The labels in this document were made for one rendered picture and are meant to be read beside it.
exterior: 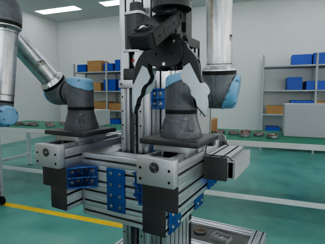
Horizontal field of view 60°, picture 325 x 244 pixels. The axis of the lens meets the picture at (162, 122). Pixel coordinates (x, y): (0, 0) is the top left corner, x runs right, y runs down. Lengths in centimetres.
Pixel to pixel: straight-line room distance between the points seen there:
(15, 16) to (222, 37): 71
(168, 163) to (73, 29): 823
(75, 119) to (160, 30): 87
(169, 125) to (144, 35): 60
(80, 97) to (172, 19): 84
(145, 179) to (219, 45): 49
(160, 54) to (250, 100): 645
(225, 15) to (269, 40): 605
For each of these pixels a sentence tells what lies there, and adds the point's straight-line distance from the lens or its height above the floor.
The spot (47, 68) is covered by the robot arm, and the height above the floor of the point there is 130.
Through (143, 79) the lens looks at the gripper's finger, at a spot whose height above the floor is 122.
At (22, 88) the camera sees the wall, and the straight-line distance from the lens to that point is 812.
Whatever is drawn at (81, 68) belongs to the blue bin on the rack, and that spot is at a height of 188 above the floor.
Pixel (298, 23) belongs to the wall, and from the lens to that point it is 709.
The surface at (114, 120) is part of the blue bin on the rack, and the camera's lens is 741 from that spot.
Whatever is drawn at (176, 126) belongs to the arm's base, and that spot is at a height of 108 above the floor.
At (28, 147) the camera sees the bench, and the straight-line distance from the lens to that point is 527.
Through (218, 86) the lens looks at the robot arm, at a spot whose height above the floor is 122.
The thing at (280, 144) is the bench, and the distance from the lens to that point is 280.
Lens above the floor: 119
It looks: 6 degrees down
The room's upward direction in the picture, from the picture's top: straight up
